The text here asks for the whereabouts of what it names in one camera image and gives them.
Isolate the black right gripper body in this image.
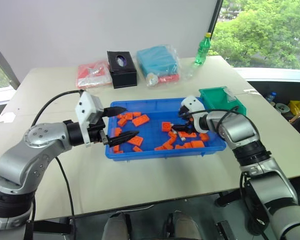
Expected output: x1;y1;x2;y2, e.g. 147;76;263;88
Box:
178;105;194;127

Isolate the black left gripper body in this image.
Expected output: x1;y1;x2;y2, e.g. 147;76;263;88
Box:
87;108;111;146

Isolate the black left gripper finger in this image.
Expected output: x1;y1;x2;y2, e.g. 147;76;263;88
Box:
106;106;128;118
107;130;141;148

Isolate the green plastic bin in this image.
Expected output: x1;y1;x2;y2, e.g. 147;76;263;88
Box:
198;85;249;117

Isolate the blue plastic bin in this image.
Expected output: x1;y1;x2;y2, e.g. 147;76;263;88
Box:
104;97;228;162

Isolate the yellow plastic bin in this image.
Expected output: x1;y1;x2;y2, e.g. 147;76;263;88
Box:
287;100;300;117

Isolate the long orange block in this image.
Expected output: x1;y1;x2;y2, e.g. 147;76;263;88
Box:
177;130;198;139

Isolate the large orange block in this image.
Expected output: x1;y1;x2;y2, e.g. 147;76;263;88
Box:
126;135;144;147
189;140;206;149
131;114;151;127

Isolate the black tissue box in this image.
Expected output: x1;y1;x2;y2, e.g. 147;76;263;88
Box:
106;50;138;90

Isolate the red package in plastic bag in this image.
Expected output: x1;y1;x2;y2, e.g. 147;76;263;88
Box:
75;60;114;89

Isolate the clear label card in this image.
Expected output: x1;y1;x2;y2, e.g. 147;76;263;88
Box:
225;87;237;104

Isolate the blue package in plastic bag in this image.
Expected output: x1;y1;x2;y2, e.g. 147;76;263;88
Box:
135;44;182;87

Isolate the green plastic bottle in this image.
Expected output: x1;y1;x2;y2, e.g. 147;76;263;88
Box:
194;32;213;67

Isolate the white tape strip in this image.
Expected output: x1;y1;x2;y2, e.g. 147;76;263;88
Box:
243;88;261;96

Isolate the black table foot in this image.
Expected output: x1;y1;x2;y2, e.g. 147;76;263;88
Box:
214;190;241;207

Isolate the clear water bottle blue cap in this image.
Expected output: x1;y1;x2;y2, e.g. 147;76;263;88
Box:
265;91;278;103

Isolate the grey rounded shape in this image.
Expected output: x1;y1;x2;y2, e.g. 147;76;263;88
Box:
164;211;204;240
103;211;132;240

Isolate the grey round object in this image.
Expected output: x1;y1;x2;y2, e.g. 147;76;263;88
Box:
275;102;290;116

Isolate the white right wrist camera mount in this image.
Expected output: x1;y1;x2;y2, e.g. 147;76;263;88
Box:
180;95;211;134

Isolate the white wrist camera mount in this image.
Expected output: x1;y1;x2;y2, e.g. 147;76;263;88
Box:
74;91;106;148
180;95;211;134

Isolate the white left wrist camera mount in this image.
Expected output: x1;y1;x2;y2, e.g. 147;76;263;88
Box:
74;91;106;148

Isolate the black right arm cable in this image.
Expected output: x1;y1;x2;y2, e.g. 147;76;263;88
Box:
184;105;269;240

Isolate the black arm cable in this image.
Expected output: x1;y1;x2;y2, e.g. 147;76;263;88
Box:
184;105;269;240
24;89;87;240

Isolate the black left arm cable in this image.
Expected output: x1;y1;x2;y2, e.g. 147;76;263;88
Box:
24;89;87;240

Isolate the dark window frame post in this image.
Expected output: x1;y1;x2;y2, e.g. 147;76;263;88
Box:
207;0;225;36

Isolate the grey window frame post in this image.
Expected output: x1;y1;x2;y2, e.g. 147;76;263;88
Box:
0;36;21;90

